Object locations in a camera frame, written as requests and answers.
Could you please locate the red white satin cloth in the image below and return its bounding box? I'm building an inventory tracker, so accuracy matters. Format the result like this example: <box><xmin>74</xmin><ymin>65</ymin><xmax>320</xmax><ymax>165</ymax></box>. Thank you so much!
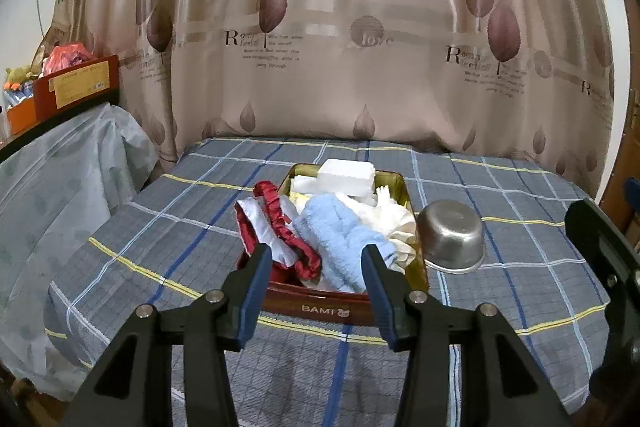
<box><xmin>234</xmin><ymin>181</ymin><xmax>322</xmax><ymax>284</ymax></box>

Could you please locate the light blue towel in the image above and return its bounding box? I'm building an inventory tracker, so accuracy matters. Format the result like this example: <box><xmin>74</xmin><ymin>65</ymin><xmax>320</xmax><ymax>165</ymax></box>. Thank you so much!
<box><xmin>293</xmin><ymin>194</ymin><xmax>395</xmax><ymax>294</ymax></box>

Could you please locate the cream scrunchie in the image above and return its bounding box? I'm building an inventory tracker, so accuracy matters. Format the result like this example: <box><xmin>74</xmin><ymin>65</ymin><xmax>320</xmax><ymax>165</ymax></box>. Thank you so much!
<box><xmin>337</xmin><ymin>185</ymin><xmax>418</xmax><ymax>273</ymax></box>

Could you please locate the white towel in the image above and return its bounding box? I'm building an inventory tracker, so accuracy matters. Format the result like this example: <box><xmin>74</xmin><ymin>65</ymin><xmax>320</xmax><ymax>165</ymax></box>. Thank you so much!
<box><xmin>288</xmin><ymin>159</ymin><xmax>375</xmax><ymax>198</ymax></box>

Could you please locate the grey plaid bedsheet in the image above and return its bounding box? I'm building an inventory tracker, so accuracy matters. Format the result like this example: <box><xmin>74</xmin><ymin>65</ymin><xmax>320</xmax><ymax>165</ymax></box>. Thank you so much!
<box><xmin>43</xmin><ymin>135</ymin><xmax>614</xmax><ymax>427</ymax></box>

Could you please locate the gold red tin box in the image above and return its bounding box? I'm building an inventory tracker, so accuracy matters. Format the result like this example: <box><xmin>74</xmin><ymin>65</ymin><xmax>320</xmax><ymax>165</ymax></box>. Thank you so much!
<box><xmin>234</xmin><ymin>159</ymin><xmax>428</xmax><ymax>326</ymax></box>

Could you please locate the steel bowl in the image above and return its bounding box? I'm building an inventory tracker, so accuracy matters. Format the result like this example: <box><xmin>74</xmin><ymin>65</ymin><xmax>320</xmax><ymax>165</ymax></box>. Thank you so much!
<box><xmin>416</xmin><ymin>199</ymin><xmax>486</xmax><ymax>275</ymax></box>

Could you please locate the pale green plastic cover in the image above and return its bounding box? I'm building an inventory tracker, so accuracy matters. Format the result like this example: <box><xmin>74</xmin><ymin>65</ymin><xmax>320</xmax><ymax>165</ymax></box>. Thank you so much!
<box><xmin>1</xmin><ymin>104</ymin><xmax>157</xmax><ymax>401</ymax></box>

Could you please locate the red yellow cardboard box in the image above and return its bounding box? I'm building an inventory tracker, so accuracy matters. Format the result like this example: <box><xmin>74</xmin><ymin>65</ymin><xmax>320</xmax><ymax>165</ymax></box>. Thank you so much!
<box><xmin>34</xmin><ymin>55</ymin><xmax>119</xmax><ymax>122</ymax></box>

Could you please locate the orange box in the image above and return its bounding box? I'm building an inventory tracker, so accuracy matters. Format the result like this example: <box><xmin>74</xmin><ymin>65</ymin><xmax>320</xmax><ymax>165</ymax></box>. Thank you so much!
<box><xmin>6</xmin><ymin>98</ymin><xmax>38</xmax><ymax>135</ymax></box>

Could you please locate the red plastic bag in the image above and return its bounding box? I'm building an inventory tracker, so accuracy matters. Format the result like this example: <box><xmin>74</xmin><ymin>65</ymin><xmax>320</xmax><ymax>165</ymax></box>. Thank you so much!
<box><xmin>42</xmin><ymin>42</ymin><xmax>94</xmax><ymax>76</ymax></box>

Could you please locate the yellow plush toy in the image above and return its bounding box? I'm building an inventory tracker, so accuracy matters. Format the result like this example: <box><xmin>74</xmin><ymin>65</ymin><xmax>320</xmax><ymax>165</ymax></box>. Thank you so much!
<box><xmin>3</xmin><ymin>65</ymin><xmax>38</xmax><ymax>91</ymax></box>

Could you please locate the beige leaf print curtain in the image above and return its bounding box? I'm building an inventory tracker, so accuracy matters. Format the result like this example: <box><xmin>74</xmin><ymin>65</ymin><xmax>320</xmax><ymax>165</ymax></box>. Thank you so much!
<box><xmin>42</xmin><ymin>0</ymin><xmax>614</xmax><ymax>194</ymax></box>

